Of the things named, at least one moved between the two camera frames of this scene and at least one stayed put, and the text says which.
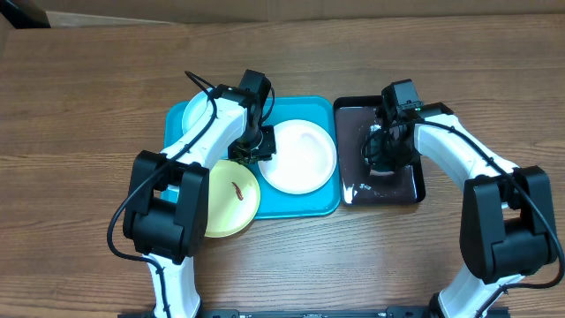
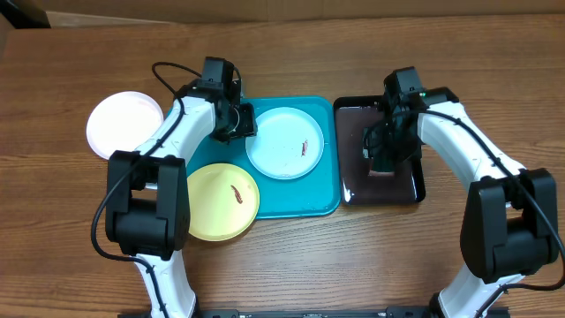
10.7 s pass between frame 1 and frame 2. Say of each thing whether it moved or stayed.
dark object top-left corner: stayed
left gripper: moved
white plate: moved
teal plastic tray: stayed
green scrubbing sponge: stayed
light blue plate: moved
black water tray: stayed
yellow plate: stayed
